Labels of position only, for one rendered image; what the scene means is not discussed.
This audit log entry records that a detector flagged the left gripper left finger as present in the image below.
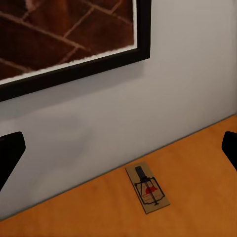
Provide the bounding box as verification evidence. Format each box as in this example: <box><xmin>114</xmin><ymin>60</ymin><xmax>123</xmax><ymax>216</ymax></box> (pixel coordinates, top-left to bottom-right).
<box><xmin>0</xmin><ymin>131</ymin><xmax>26</xmax><ymax>191</ymax></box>

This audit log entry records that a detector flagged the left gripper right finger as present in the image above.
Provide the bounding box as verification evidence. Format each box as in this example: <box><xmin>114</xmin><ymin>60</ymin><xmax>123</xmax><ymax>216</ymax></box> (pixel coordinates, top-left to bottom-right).
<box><xmin>222</xmin><ymin>131</ymin><xmax>237</xmax><ymax>170</ymax></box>

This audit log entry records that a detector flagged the mousetrap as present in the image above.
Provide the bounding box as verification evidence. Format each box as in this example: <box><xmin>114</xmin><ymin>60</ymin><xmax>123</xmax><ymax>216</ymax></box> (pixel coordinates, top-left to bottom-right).
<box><xmin>126</xmin><ymin>160</ymin><xmax>170</xmax><ymax>215</ymax></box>

